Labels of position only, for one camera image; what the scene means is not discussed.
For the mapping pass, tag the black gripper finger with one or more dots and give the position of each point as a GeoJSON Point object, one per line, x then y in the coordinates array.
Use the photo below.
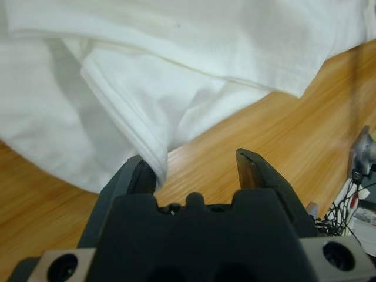
{"type": "Point", "coordinates": [123, 182]}
{"type": "Point", "coordinates": [273, 179]}

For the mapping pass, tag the white t-shirt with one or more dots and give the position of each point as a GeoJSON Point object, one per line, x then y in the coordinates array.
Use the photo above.
{"type": "Point", "coordinates": [205, 44]}

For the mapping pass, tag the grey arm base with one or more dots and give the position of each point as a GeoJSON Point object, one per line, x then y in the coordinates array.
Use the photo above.
{"type": "Point", "coordinates": [365, 147]}

